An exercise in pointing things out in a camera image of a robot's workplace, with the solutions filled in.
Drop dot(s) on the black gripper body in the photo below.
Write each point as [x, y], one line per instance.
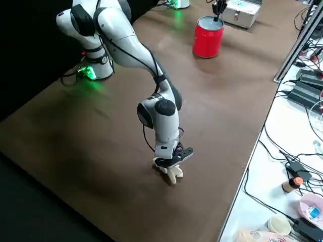
[176, 157]

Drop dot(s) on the red push-button trash can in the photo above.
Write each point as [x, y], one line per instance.
[207, 43]

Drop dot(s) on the silver aluminium case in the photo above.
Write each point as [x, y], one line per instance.
[239, 16]

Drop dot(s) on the small red clip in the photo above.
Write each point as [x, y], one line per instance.
[315, 58]

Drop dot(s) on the black power brick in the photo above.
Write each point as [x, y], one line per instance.
[302, 94]
[309, 75]

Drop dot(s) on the pink printed bag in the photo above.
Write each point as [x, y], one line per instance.
[255, 237]

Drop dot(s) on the brown bottle orange cap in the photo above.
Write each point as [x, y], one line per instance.
[290, 186]

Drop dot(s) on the paper cup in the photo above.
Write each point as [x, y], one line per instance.
[277, 224]

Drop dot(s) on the small black adapter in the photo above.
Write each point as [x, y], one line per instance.
[299, 171]

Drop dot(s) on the pink bowl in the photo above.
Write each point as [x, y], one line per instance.
[306, 201]

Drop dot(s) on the blue white packet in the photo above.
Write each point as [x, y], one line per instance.
[314, 211]

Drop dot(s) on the large black adapter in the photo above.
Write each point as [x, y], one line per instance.
[308, 230]

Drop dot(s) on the aluminium profile post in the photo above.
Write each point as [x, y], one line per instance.
[294, 50]

